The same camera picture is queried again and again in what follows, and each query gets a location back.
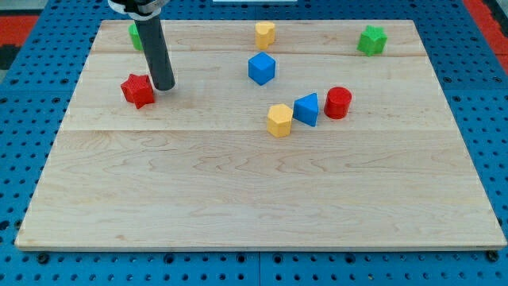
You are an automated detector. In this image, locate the wooden board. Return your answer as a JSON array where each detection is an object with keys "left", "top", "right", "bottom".
[{"left": 15, "top": 20, "right": 506, "bottom": 252}]

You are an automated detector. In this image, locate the yellow hexagon block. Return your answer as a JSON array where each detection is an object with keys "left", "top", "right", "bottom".
[{"left": 267, "top": 104, "right": 293, "bottom": 137}]

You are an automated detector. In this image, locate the blue triangle block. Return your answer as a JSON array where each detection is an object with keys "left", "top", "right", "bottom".
[{"left": 293, "top": 93, "right": 319, "bottom": 127}]

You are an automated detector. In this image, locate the blue cube block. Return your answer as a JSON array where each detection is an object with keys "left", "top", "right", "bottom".
[{"left": 248, "top": 52, "right": 276, "bottom": 86}]

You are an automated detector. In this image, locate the red cylinder block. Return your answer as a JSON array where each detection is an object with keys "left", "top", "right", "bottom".
[{"left": 324, "top": 87, "right": 352, "bottom": 119}]

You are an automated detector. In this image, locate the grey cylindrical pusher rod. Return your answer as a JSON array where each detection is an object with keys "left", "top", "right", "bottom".
[{"left": 134, "top": 16, "right": 175, "bottom": 91}]

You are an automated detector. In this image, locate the yellow heart block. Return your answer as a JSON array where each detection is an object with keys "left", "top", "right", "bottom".
[{"left": 255, "top": 21, "right": 275, "bottom": 50}]

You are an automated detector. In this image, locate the red star block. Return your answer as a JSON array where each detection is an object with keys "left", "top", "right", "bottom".
[{"left": 121, "top": 74, "right": 155, "bottom": 109}]

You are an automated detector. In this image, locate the green star block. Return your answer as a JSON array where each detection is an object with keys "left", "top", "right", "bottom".
[{"left": 356, "top": 25, "right": 388, "bottom": 56}]

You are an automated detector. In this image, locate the green block behind rod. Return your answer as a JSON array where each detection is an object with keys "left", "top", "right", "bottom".
[{"left": 128, "top": 24, "right": 143, "bottom": 51}]

